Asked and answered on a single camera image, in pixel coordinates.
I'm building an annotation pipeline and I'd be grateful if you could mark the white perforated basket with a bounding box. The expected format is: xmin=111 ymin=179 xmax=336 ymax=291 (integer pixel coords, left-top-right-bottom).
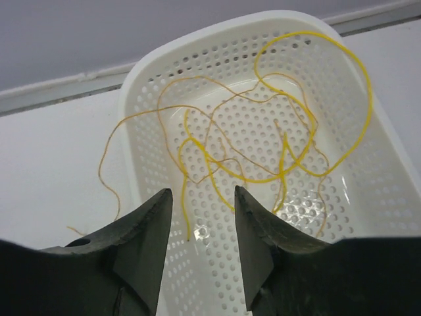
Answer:
xmin=119 ymin=11 xmax=420 ymax=315

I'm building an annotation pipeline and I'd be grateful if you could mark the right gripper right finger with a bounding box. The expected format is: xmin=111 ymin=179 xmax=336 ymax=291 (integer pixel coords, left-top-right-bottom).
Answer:
xmin=235 ymin=186 xmax=420 ymax=315

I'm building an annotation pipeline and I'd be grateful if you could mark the yellow wire in basket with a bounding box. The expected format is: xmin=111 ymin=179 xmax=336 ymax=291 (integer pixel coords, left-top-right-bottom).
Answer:
xmin=65 ymin=74 xmax=330 ymax=238

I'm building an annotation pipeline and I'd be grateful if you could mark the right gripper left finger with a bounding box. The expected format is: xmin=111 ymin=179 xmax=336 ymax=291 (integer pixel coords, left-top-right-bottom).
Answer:
xmin=1 ymin=189 xmax=173 ymax=315

